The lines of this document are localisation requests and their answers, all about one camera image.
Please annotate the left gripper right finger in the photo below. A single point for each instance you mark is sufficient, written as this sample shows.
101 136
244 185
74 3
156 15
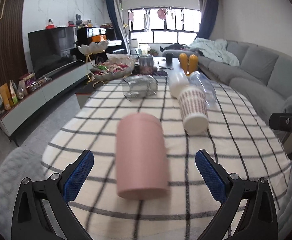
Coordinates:
258 220

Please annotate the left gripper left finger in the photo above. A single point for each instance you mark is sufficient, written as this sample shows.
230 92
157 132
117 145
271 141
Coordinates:
41 209

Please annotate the pink plastic cup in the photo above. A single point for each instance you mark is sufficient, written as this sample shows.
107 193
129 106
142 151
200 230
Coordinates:
141 162

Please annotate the patterned paper cup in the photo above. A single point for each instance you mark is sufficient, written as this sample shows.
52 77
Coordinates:
193 106

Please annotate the white plastic cup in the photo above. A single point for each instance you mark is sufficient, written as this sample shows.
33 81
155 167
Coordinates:
177 81

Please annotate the grey sectional sofa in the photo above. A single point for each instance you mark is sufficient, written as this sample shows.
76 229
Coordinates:
264 76

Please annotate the mint green blanket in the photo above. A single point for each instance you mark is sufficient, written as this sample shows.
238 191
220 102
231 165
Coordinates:
214 50

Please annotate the clear plastic bottle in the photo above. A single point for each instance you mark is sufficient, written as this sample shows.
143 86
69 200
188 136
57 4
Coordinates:
201 80

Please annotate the orange snack bag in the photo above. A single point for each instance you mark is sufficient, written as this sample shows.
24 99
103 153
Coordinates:
6 97

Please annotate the yellow rabbit ear stool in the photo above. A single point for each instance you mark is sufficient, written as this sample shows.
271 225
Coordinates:
189 64

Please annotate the white tv cabinet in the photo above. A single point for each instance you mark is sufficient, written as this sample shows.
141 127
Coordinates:
24 109

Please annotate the blue curtain right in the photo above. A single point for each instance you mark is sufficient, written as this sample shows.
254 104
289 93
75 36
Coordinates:
208 19

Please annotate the blue curtain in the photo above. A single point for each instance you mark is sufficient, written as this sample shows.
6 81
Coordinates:
115 15
208 19

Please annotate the black coffee table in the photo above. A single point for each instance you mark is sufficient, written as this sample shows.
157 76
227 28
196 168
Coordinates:
161 68

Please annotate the clear glass jar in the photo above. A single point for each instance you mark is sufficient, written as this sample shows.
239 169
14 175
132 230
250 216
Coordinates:
139 87

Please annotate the two-tier candy tray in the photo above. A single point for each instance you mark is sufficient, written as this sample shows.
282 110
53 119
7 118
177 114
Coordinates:
103 67

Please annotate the black flat television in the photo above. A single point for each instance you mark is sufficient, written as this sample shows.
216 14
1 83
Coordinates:
50 49

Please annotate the black piano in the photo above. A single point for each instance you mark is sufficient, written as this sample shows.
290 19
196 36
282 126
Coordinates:
88 35

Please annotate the blue curtain left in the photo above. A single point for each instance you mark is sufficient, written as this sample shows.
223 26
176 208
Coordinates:
115 15

